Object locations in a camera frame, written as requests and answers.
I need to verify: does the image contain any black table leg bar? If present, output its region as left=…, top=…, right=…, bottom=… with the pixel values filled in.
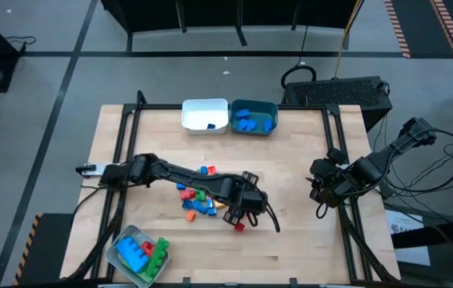
left=390, top=215, right=453, bottom=250

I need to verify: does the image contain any black partition panel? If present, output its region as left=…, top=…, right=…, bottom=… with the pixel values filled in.
left=100, top=0, right=366, bottom=51

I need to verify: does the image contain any white printed paper sheet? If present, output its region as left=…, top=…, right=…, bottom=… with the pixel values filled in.
left=385, top=209, right=432, bottom=267

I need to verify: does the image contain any teal plastic bin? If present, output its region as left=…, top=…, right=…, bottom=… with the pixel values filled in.
left=229, top=98, right=279, bottom=136

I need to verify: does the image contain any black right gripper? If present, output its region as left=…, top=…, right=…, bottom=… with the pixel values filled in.
left=307, top=158, right=352, bottom=210

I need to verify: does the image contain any large blue building block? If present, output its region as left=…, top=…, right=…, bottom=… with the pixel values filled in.
left=114, top=235, right=150, bottom=274

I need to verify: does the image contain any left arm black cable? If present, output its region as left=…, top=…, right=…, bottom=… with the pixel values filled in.
left=248, top=199, right=282, bottom=234

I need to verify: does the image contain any large green building block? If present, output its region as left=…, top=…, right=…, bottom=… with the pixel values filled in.
left=118, top=259, right=151, bottom=284
left=145, top=237, right=170, bottom=281

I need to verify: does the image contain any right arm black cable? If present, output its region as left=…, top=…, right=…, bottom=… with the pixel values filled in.
left=315, top=201, right=332, bottom=220

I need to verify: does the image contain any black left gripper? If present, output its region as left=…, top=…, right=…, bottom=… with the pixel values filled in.
left=222, top=170, right=260, bottom=226

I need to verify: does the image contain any black looped floor cable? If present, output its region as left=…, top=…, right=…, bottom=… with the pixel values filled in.
left=280, top=24, right=318, bottom=91

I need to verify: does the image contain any black aluminium table frame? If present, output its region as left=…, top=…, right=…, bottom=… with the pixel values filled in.
left=66, top=90, right=403, bottom=288

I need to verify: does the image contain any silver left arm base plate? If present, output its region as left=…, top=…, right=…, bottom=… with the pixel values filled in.
left=75, top=162, right=108, bottom=178

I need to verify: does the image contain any grey plastic bin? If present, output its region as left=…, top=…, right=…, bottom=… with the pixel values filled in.
left=106, top=224, right=171, bottom=288

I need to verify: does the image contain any yellow cable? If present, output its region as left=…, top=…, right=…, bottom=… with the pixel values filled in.
left=332, top=0, right=363, bottom=80

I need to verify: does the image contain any black perforated computer tower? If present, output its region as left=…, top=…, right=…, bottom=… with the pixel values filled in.
left=281, top=75, right=394, bottom=132

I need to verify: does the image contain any thin black floor cable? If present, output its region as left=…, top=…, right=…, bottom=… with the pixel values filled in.
left=5, top=34, right=38, bottom=54

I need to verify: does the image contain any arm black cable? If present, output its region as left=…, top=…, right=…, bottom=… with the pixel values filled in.
left=248, top=199, right=282, bottom=234
left=315, top=201, right=332, bottom=220

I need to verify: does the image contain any white plastic bin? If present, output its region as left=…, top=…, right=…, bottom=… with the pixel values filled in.
left=181, top=98, right=231, bottom=136

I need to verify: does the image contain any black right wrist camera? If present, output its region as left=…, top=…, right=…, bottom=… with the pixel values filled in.
left=325, top=146, right=349, bottom=166

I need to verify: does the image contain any large red building block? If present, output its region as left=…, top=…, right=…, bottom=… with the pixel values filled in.
left=141, top=240, right=156, bottom=258

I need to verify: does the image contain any black mat with striped edges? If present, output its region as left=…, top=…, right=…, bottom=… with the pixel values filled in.
left=12, top=212, right=76, bottom=287
left=383, top=0, right=453, bottom=60

